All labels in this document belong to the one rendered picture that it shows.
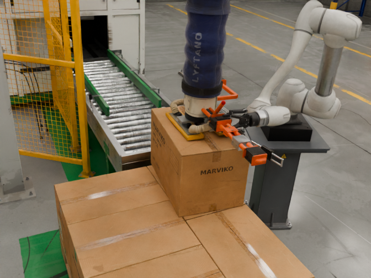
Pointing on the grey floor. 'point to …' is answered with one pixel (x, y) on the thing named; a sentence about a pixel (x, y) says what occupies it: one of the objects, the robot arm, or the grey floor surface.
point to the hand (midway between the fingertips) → (221, 123)
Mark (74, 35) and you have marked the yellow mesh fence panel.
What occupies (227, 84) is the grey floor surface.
